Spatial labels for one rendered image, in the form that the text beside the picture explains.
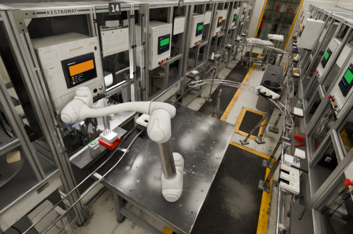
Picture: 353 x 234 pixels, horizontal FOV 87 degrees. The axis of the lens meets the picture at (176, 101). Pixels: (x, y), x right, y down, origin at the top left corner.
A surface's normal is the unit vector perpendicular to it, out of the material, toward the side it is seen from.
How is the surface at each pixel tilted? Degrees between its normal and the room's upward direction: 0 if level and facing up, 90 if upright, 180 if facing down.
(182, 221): 0
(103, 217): 0
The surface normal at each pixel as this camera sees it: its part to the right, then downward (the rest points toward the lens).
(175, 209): 0.08, -0.84
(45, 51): 0.87, 0.32
